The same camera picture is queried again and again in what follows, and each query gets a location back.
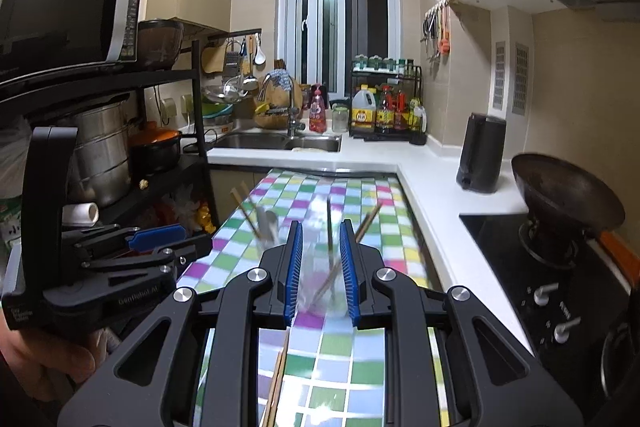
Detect dark brown wooden chopstick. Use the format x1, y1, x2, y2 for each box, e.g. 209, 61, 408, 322
326, 199, 336, 269

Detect steel bowls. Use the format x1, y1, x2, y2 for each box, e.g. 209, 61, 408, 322
202, 74, 258, 104

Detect white handled metal fork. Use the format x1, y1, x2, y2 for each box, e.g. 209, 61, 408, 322
257, 208, 279, 242

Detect yellow oil jug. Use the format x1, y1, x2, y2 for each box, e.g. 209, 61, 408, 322
351, 85, 377, 130

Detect black pot with orange lid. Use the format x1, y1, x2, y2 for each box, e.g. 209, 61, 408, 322
129, 128, 183, 175

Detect wooden cutting board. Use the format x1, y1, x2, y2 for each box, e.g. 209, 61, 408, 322
202, 42, 227, 75

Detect chrome faucet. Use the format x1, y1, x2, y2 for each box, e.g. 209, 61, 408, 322
260, 73, 306, 138

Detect orange handled hanging tool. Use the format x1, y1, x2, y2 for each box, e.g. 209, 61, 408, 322
437, 7, 452, 55

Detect green plastic basin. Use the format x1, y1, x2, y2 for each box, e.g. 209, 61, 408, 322
202, 103, 235, 120

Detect black wok with orange handle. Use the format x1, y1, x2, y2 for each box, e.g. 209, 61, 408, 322
511, 153, 640, 288

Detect black microwave oven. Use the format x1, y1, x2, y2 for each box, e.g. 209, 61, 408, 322
0, 0, 143, 82

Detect wall vent grille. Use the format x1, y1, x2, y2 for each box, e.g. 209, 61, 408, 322
512, 43, 529, 114
494, 42, 506, 110

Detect window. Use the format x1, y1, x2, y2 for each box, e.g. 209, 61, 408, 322
281, 0, 401, 96

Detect black glass gas stove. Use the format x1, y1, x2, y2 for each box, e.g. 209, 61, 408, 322
459, 212, 640, 413

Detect pink dish soap bottle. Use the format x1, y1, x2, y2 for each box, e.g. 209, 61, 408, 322
308, 83, 327, 132

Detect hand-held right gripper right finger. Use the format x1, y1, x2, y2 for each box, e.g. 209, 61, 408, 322
340, 218, 584, 427

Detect black dish drying rack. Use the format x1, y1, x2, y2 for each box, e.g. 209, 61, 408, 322
192, 28, 263, 132

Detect black electric kettle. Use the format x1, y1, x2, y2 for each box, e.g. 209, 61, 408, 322
456, 113, 507, 194

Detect clear plastic cup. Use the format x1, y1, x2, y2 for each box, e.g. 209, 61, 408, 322
252, 189, 386, 320

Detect steel sink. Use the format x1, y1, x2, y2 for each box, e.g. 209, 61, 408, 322
212, 133, 343, 154

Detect black spice rack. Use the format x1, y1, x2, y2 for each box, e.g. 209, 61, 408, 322
348, 57, 427, 145

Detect hanging kitchen utensils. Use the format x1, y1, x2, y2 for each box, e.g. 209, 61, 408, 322
422, 7, 438, 60

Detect light wooden chopstick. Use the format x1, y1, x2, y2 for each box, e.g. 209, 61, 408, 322
262, 349, 283, 427
311, 202, 383, 307
230, 190, 261, 239
270, 342, 290, 427

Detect row of spice jars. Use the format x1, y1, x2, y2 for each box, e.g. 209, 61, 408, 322
354, 55, 416, 72

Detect large steel stock pot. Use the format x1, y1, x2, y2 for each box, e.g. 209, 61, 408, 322
65, 102, 133, 208

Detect red label sauce bottle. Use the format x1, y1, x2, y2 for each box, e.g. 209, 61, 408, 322
376, 87, 396, 132

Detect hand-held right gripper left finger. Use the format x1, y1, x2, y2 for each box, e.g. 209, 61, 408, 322
56, 221, 305, 427

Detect brown round object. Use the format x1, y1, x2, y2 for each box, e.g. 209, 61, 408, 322
252, 79, 303, 130

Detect black metal shelf rack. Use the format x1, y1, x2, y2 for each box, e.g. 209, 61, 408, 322
0, 39, 221, 233

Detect silver stove knob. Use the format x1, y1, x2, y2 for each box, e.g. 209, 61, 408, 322
534, 283, 558, 306
552, 317, 582, 343

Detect white paper roll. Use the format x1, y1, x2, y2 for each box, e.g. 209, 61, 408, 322
62, 202, 99, 228

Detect colourful checkered tablecloth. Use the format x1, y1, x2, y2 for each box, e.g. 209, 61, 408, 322
177, 170, 453, 427

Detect person's left hand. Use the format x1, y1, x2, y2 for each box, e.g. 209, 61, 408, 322
0, 322, 97, 389

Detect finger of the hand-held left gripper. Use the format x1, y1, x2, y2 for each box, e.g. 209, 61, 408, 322
74, 234, 214, 280
61, 224, 187, 259

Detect black burner grate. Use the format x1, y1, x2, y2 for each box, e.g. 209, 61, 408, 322
600, 319, 640, 400
519, 209, 593, 269

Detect brown bowl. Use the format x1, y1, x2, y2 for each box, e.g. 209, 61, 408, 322
137, 19, 185, 70

